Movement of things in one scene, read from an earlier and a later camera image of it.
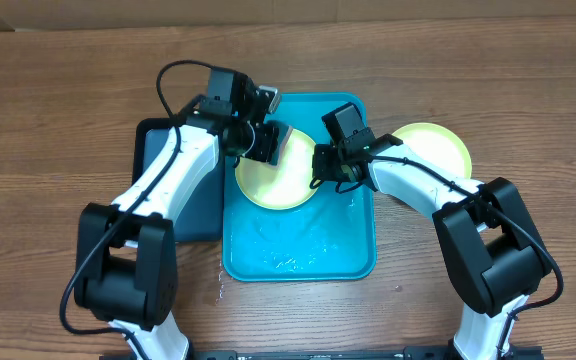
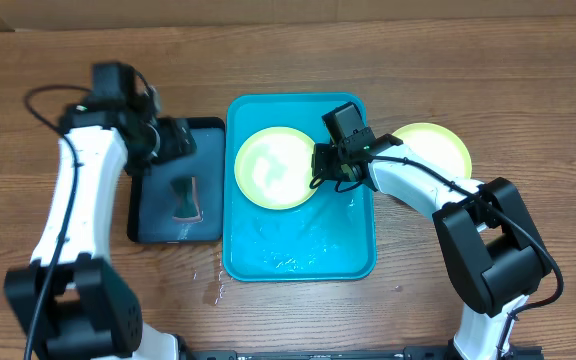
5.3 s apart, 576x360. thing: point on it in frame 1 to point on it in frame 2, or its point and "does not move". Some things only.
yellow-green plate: (284, 186) does not move
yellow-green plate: (439, 144) does not move
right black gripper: (323, 163) does not move
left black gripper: (268, 133) to (176, 141)
